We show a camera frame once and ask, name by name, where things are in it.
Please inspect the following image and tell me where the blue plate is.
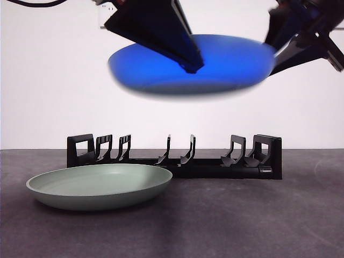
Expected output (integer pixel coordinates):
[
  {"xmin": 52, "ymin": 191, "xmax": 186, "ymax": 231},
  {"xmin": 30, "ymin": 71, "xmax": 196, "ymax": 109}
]
[{"xmin": 107, "ymin": 34, "xmax": 276, "ymax": 97}]

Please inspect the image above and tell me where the pale green plate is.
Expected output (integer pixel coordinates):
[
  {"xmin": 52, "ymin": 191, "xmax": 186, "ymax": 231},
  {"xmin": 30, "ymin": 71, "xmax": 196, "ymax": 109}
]
[{"xmin": 26, "ymin": 163, "xmax": 173, "ymax": 212}]

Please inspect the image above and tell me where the black plastic plate rack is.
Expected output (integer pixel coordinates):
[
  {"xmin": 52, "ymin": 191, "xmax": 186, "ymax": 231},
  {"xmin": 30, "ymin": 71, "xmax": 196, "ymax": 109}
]
[{"xmin": 66, "ymin": 133, "xmax": 283, "ymax": 180}]

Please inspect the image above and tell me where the black cable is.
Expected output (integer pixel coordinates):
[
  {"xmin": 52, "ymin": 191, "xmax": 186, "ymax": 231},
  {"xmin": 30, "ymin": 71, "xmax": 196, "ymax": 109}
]
[{"xmin": 12, "ymin": 0, "xmax": 68, "ymax": 8}]

